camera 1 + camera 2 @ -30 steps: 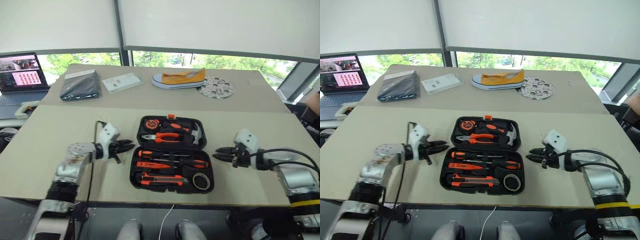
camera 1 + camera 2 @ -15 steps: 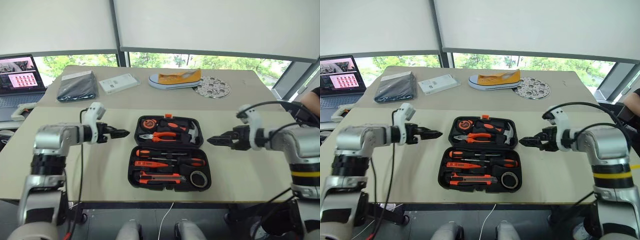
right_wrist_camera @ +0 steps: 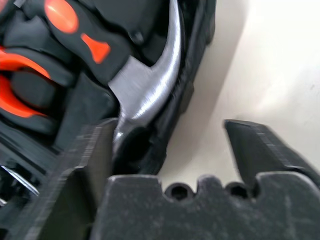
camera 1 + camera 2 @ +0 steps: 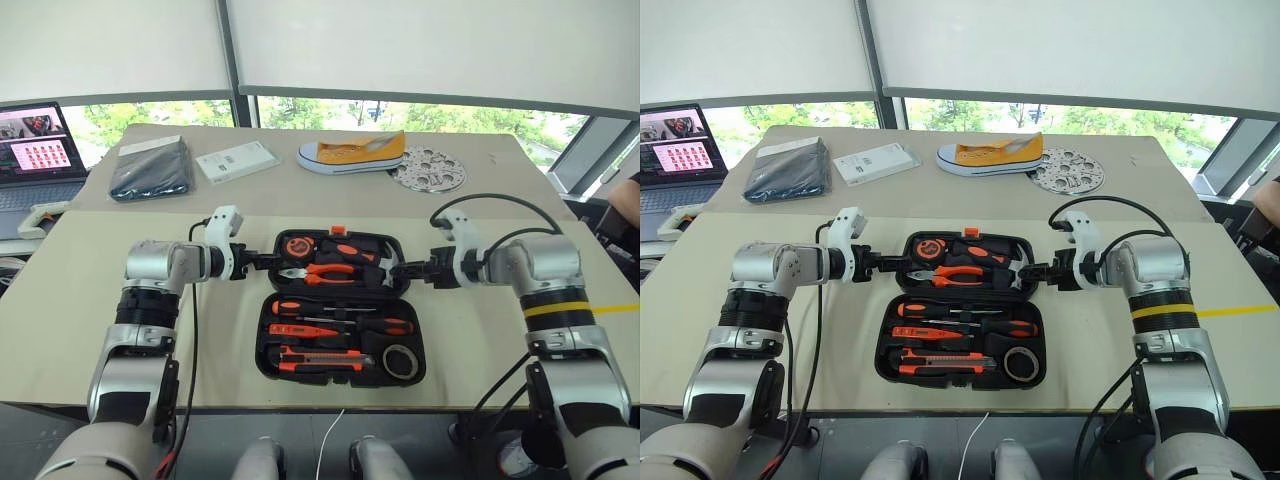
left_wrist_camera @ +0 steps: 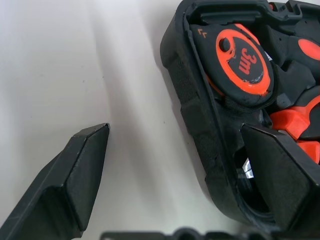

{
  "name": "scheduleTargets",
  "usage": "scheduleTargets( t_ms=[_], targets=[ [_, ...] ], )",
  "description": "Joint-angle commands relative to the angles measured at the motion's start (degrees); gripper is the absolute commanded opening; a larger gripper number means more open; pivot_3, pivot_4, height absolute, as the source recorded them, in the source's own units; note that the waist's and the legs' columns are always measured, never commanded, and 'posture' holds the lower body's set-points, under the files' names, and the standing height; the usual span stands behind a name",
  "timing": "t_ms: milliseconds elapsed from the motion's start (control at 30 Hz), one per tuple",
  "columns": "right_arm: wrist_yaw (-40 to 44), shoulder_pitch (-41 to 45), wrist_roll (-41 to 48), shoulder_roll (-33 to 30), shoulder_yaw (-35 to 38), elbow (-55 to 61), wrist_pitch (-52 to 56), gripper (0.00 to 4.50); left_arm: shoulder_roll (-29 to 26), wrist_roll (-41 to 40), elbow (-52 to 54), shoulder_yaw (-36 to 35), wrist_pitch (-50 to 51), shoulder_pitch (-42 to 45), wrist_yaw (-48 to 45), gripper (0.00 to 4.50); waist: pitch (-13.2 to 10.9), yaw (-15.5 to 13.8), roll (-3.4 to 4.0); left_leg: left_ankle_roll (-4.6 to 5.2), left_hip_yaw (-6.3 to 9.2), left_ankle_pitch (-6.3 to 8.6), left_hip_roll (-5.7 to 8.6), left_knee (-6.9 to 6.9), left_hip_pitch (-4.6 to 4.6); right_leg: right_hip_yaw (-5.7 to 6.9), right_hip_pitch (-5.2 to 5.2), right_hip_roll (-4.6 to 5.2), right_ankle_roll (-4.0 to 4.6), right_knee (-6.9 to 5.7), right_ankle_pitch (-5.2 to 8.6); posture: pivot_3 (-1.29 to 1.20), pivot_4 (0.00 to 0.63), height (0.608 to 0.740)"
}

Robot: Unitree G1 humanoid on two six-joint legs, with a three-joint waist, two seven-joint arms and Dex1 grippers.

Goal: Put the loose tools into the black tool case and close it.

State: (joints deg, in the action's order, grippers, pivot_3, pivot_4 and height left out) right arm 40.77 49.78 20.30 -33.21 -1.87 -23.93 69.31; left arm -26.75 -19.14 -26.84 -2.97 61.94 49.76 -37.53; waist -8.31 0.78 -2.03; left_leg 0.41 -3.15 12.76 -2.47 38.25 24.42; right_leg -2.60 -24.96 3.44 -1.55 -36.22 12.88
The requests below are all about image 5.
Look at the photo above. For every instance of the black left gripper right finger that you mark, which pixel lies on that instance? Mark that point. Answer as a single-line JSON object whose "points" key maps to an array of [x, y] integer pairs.
{"points": [[282, 180]]}

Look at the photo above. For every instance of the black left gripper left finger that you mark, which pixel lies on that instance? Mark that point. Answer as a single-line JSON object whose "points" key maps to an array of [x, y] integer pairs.
{"points": [[55, 197]]}

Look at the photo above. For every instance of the black plastic tool case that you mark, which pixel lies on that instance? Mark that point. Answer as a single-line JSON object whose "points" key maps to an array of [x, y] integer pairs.
{"points": [[190, 87]]}

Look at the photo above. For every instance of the orange black pliers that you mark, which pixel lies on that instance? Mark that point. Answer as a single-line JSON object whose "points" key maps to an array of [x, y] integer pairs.
{"points": [[290, 122]]}

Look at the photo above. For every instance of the black orange tape measure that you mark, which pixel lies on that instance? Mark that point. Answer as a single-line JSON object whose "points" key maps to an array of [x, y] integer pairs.
{"points": [[250, 97]]}

